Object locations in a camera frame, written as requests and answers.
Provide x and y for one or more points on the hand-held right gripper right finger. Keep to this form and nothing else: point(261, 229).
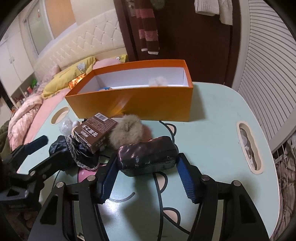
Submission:
point(187, 180)

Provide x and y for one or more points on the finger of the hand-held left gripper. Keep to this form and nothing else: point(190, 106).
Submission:
point(45, 165)
point(37, 142)

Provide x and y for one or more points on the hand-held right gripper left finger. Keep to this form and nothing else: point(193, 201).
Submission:
point(107, 183)

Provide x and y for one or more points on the black lace-trimmed cloth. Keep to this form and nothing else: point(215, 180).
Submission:
point(62, 146)

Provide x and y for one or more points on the dark shiny pouch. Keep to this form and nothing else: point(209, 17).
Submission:
point(148, 155)

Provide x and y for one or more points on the orange cardboard box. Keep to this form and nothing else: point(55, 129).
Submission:
point(150, 104)

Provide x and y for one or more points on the clear plastic bag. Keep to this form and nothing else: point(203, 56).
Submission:
point(66, 126)

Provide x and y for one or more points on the pink blanket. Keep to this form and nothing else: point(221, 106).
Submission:
point(25, 111)

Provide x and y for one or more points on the brown drink carton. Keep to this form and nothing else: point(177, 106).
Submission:
point(94, 134)

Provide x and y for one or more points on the white open shelf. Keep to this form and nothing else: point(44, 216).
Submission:
point(23, 92)

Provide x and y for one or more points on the beige fur pompom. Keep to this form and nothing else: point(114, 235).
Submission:
point(127, 132)

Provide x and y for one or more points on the yellow pillow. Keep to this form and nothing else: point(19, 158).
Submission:
point(60, 81)

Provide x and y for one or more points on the white wardrobe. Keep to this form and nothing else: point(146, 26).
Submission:
point(11, 64)

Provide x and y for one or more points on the small blue item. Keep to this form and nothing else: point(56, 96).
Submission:
point(105, 89)

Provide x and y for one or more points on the white fluffy ball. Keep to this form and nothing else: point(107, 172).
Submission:
point(157, 81)

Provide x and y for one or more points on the cream tufted headboard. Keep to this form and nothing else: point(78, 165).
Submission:
point(81, 41)

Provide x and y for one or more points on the frosted glass window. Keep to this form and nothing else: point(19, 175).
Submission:
point(39, 30)

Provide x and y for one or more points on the dark brown door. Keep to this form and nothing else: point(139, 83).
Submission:
point(185, 41)

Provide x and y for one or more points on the striped pink brown scarf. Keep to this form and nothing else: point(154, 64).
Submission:
point(148, 30)

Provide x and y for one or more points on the white hanging garment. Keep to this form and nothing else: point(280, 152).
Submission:
point(208, 7)

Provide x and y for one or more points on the grey fluffy hanging item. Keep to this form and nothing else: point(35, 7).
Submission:
point(157, 4)

